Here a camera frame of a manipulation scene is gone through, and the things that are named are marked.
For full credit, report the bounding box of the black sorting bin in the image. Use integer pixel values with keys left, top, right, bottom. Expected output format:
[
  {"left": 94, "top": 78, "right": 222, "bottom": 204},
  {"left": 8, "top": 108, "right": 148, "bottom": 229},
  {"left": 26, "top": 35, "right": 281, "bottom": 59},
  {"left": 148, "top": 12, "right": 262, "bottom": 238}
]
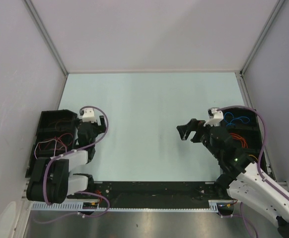
[
  {"left": 25, "top": 110, "right": 77, "bottom": 178},
  {"left": 220, "top": 106, "right": 276, "bottom": 179}
]

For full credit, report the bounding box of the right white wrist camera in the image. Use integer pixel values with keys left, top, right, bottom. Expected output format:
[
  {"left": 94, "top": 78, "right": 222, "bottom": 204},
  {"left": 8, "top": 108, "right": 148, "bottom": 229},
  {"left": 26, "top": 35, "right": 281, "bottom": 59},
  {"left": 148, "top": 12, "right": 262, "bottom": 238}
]
[{"left": 204, "top": 107, "right": 224, "bottom": 127}]

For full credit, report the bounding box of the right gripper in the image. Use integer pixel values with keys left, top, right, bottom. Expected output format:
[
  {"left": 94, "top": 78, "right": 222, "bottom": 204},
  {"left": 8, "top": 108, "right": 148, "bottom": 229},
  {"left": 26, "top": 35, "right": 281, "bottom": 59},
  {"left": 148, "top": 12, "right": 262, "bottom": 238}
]
[{"left": 176, "top": 119, "right": 220, "bottom": 159}]

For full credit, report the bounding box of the white slotted cable duct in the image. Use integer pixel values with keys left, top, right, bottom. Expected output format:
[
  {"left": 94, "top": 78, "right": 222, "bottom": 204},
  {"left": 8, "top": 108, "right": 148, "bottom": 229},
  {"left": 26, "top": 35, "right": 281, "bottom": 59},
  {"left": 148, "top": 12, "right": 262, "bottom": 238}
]
[{"left": 31, "top": 200, "right": 219, "bottom": 213}]

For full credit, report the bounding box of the red wire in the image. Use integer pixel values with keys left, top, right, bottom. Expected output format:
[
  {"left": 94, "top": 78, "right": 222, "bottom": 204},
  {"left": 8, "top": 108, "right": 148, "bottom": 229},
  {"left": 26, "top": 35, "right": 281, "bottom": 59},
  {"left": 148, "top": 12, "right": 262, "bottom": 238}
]
[{"left": 39, "top": 132, "right": 75, "bottom": 152}]

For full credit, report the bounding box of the aluminium frame rail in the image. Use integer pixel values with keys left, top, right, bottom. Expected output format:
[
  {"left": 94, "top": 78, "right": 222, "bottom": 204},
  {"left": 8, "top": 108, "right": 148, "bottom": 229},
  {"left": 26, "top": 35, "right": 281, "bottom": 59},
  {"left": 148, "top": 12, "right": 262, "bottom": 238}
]
[{"left": 22, "top": 0, "right": 69, "bottom": 77}]

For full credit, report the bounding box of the dark brown wire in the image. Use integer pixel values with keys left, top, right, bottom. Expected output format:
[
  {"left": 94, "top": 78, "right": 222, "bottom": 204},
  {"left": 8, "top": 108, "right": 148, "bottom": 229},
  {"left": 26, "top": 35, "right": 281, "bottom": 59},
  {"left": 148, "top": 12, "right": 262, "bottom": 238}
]
[{"left": 49, "top": 116, "right": 75, "bottom": 131}]

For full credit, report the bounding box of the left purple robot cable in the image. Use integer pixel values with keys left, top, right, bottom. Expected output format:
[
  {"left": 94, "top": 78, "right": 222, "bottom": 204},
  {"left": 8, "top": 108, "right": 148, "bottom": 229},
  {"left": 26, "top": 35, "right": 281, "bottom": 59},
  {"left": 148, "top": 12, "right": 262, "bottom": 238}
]
[{"left": 32, "top": 106, "right": 110, "bottom": 224}]

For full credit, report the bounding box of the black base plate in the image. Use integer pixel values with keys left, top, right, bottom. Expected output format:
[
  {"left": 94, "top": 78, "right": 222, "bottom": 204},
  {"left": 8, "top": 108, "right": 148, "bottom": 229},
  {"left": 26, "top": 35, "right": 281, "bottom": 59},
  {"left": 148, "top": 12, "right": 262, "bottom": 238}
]
[{"left": 67, "top": 180, "right": 245, "bottom": 209}]

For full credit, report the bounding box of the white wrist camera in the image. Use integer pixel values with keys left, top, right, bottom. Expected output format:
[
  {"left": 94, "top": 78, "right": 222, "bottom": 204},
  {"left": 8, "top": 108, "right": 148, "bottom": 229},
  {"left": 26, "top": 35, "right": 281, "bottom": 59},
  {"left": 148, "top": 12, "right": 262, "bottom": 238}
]
[
  {"left": 79, "top": 107, "right": 97, "bottom": 123},
  {"left": 204, "top": 107, "right": 224, "bottom": 127}
]

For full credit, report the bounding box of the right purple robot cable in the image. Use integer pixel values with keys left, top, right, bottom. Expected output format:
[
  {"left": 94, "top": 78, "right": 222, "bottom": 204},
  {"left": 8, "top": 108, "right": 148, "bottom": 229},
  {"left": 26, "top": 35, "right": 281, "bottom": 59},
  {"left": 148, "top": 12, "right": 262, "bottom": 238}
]
[{"left": 216, "top": 105, "right": 289, "bottom": 236}]

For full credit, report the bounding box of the left black sorting bin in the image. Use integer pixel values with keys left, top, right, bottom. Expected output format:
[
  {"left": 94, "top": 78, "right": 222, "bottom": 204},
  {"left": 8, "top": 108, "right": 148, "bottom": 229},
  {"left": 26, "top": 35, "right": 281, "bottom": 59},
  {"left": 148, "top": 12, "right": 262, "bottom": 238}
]
[{"left": 25, "top": 110, "right": 77, "bottom": 178}]

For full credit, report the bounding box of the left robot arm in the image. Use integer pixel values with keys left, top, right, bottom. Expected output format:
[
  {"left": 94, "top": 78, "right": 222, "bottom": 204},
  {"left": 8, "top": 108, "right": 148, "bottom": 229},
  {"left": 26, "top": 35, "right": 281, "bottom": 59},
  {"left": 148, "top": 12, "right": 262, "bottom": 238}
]
[{"left": 26, "top": 116, "right": 109, "bottom": 205}]

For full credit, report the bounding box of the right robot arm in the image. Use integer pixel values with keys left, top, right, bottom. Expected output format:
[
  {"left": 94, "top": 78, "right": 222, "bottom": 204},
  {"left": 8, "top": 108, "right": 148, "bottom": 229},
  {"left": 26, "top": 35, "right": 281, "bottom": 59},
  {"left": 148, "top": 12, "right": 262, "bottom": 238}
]
[{"left": 176, "top": 119, "right": 289, "bottom": 238}]

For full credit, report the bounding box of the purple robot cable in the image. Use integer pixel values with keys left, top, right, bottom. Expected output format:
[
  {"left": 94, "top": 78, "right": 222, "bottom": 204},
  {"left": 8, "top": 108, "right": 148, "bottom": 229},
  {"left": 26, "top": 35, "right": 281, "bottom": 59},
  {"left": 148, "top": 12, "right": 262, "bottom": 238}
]
[
  {"left": 32, "top": 106, "right": 110, "bottom": 224},
  {"left": 216, "top": 105, "right": 289, "bottom": 236}
]

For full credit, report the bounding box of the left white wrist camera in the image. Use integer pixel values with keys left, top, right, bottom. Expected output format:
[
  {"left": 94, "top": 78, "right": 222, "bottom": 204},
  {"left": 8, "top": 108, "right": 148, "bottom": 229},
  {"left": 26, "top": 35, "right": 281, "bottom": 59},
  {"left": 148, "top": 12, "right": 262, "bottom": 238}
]
[{"left": 79, "top": 107, "right": 97, "bottom": 123}]

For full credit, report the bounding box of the right black sorting bin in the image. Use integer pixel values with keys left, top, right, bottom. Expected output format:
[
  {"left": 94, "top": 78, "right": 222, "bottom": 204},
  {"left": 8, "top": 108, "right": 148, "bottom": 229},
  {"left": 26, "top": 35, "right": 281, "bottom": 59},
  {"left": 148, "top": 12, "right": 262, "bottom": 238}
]
[{"left": 220, "top": 106, "right": 276, "bottom": 179}]

